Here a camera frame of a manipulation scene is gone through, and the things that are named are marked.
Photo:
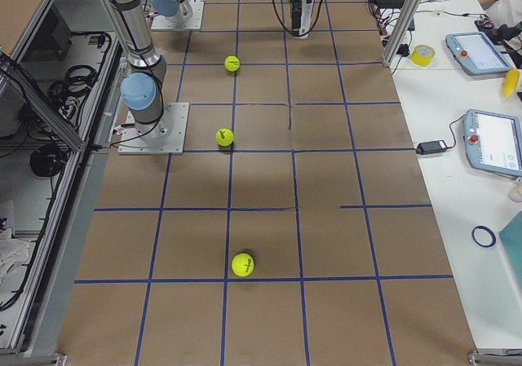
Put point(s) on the aluminium frame post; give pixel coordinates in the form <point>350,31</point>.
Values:
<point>406,15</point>

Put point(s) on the person in white shirt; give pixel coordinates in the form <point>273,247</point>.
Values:
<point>502,11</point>

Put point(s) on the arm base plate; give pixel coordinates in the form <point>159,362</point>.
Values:
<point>177,16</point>
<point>166,137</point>

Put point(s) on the yellow tape roll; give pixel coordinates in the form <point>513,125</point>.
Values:
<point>423,55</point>

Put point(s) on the teach pendant upper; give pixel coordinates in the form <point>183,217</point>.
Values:
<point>476,54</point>

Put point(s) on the tennis ball centre front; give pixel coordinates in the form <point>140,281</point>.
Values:
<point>232,63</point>

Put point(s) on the tennis ball near base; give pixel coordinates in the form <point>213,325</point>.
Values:
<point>224,137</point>

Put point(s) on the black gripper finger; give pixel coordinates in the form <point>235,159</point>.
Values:
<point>296,15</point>

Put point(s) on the tennis ball front left corner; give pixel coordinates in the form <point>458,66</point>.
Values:
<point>242,264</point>

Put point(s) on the yellow banana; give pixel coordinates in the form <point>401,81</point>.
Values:
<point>511,83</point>

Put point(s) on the teal board corner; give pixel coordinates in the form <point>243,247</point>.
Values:
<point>510,237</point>

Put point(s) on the teach pendant lower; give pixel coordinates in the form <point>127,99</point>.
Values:
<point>492,142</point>

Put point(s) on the teach pendant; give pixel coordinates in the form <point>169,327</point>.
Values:
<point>492,142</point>
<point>476,54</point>

